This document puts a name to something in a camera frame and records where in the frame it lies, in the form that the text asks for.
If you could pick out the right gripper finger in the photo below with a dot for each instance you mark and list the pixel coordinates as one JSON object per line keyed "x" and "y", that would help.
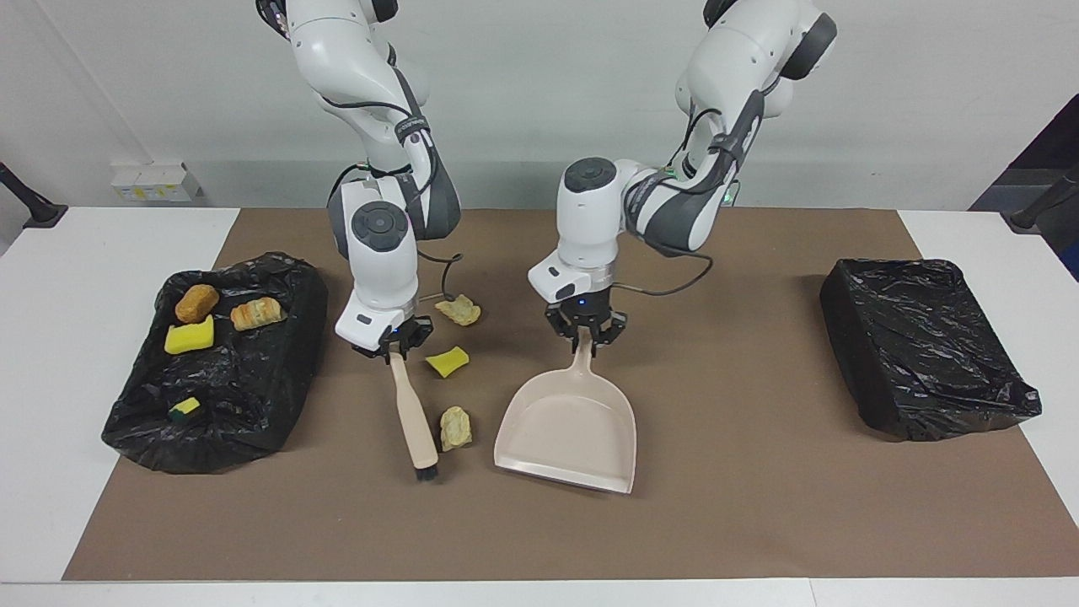
{"x": 420, "y": 341}
{"x": 369, "y": 351}

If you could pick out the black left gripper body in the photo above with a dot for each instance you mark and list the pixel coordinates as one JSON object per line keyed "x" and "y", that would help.
{"x": 586, "y": 314}

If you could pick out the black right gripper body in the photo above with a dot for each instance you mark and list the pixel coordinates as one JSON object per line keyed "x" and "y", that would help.
{"x": 403, "y": 334}

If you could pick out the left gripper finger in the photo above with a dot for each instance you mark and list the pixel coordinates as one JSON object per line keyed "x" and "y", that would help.
{"x": 563, "y": 329}
{"x": 611, "y": 333}

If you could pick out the yellow sponge wedge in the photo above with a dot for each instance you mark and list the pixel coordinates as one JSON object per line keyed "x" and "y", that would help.
{"x": 447, "y": 362}

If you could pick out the beige hand brush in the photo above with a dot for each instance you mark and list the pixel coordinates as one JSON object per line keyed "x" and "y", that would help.
{"x": 413, "y": 413}

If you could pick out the beige plastic dustpan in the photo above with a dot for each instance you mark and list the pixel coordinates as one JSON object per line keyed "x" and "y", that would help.
{"x": 565, "y": 430}

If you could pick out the brown bread roll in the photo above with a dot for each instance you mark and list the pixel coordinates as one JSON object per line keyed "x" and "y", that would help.
{"x": 196, "y": 303}

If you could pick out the yellow sponge piece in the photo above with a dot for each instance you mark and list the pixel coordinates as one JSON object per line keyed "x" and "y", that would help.
{"x": 185, "y": 407}
{"x": 190, "y": 339}

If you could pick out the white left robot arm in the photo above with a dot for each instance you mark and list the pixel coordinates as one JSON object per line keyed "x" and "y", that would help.
{"x": 590, "y": 228}

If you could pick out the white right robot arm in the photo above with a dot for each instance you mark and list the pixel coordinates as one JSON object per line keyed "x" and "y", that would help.
{"x": 383, "y": 270}

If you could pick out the black bag lined bin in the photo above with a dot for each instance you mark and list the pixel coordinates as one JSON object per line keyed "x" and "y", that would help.
{"x": 253, "y": 379}
{"x": 919, "y": 346}

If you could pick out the brown table mat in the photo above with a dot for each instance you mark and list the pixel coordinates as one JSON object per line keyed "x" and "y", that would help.
{"x": 759, "y": 506}

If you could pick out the black stand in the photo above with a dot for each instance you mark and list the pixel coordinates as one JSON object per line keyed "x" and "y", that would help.
{"x": 1024, "y": 221}
{"x": 44, "y": 216}

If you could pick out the dark background partition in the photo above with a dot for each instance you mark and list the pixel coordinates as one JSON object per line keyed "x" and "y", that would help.
{"x": 1054, "y": 143}

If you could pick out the white wall socket box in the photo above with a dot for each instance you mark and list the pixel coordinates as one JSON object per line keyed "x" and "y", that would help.
{"x": 156, "y": 184}

